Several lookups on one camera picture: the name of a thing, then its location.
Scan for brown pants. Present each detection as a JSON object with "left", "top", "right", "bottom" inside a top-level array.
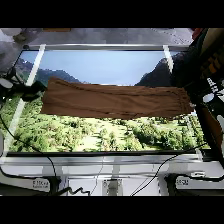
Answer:
[{"left": 39, "top": 76, "right": 196, "bottom": 121}]

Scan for silver frame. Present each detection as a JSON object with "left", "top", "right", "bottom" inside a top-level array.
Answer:
[{"left": 0, "top": 43, "right": 224, "bottom": 197}]

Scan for black cable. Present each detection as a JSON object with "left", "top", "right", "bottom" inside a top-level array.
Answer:
[
  {"left": 0, "top": 111, "right": 59, "bottom": 184},
  {"left": 129, "top": 143, "right": 209, "bottom": 197},
  {"left": 57, "top": 185, "right": 92, "bottom": 197}
]

